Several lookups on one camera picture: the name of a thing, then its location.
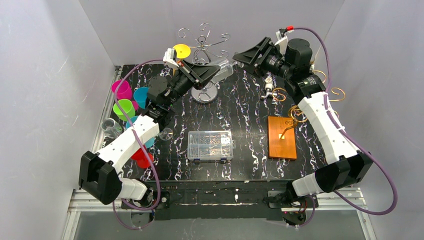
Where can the gold wire glass rack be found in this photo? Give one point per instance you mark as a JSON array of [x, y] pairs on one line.
[[295, 111]]

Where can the pink plastic wine glass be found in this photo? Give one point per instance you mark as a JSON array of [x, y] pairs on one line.
[[123, 90]]

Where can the silver wire glass rack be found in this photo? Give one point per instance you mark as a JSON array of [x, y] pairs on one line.
[[202, 56]]

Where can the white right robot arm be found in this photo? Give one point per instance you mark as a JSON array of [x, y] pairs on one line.
[[290, 59]]

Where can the yellow plastic wine glass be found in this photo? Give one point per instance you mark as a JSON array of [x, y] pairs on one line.
[[182, 51]]

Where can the small silver metal fixture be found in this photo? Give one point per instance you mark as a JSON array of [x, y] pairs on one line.
[[268, 87]]

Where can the orange wooden rack base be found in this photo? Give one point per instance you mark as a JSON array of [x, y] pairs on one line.
[[281, 149]]

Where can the clear plastic screw box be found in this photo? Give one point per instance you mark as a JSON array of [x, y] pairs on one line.
[[210, 146]]

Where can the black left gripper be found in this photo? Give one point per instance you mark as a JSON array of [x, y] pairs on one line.
[[191, 75]]

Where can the clear glass wine glass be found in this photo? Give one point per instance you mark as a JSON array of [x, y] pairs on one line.
[[111, 128], [166, 134]]

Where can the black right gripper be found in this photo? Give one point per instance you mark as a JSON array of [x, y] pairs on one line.
[[263, 52]]

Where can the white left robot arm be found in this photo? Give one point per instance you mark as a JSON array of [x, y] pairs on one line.
[[99, 171]]

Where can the green plastic wine glass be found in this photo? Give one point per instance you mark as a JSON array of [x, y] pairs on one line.
[[124, 109]]

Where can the red plastic wine glass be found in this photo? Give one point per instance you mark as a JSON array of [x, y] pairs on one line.
[[141, 160]]

